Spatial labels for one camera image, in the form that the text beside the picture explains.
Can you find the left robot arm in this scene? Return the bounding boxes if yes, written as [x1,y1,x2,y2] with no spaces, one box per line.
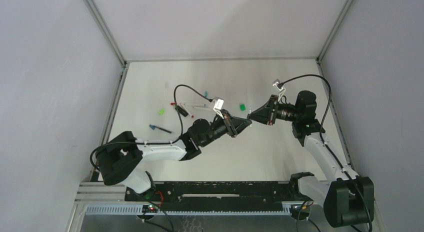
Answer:
[92,109,252,195]

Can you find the white pen teal end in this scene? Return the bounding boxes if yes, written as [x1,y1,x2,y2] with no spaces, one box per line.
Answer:
[184,103,206,107]

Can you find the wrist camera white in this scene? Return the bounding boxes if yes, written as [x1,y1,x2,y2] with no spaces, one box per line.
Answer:
[272,79,287,104]
[211,97,224,116]

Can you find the white pen blue end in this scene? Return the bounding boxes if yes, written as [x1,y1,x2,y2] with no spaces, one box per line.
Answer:
[193,106,212,111]

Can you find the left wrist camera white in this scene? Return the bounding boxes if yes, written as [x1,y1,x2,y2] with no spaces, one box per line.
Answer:
[211,97,224,116]

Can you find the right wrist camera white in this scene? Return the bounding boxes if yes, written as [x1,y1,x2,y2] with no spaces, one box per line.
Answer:
[272,79,287,104]

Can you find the white pen red end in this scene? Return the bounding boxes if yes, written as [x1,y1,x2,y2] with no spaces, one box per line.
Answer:
[179,103,195,119]

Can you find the blue black pen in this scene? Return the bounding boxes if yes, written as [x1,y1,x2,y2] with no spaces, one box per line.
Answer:
[149,124,173,134]

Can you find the small circuit board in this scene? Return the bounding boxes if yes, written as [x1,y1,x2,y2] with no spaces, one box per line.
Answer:
[141,204,159,214]

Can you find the black marker red cap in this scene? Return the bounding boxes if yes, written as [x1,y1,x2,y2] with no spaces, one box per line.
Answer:
[171,102,189,117]

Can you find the aluminium frame rails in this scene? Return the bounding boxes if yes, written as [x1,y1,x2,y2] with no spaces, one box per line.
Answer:
[66,182,334,232]

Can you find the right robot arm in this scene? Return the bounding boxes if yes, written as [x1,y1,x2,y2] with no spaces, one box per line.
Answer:
[247,90,374,228]

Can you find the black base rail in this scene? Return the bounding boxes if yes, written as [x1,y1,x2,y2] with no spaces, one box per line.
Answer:
[124,180,309,213]

